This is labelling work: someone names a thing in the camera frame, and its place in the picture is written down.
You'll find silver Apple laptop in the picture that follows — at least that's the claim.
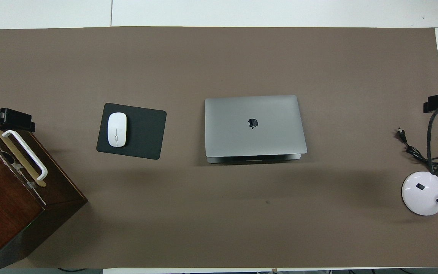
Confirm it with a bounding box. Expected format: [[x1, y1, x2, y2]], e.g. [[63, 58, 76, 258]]
[[205, 95, 308, 164]]

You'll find white desk lamp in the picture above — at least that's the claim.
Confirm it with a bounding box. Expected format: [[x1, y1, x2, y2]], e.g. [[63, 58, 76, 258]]
[[401, 136, 438, 216]]

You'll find dark brown wooden box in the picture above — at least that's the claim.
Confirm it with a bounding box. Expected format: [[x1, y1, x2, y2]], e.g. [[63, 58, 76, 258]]
[[0, 127, 88, 274]]

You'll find white computer mouse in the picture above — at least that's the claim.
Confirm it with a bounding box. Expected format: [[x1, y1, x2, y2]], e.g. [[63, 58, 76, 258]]
[[107, 112, 127, 148]]

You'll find black mouse pad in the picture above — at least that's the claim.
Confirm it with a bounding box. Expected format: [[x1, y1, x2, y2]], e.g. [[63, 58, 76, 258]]
[[96, 103, 167, 160]]

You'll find brown paper table mat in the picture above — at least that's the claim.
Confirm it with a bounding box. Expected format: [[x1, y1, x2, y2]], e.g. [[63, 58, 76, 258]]
[[0, 27, 438, 269]]

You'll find white box handle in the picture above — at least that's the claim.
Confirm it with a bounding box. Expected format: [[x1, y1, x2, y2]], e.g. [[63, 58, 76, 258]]
[[2, 130, 48, 181]]

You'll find black lamp power cable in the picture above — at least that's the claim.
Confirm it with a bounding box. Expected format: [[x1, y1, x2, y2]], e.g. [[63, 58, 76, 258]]
[[397, 129, 438, 208]]

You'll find brass handle plate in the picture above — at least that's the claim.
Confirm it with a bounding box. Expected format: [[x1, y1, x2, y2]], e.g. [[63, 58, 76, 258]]
[[0, 129, 47, 188]]

